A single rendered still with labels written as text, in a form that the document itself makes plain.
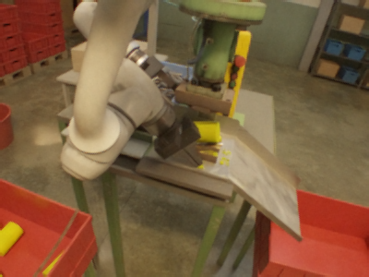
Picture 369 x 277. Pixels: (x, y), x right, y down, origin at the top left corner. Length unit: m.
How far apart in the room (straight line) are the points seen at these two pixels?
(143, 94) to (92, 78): 0.21
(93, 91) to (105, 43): 0.08
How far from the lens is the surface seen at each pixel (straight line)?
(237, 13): 0.57
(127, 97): 0.55
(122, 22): 0.35
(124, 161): 0.85
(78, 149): 0.50
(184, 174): 0.75
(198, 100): 0.70
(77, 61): 2.59
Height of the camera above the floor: 1.52
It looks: 36 degrees down
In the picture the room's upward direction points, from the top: 9 degrees clockwise
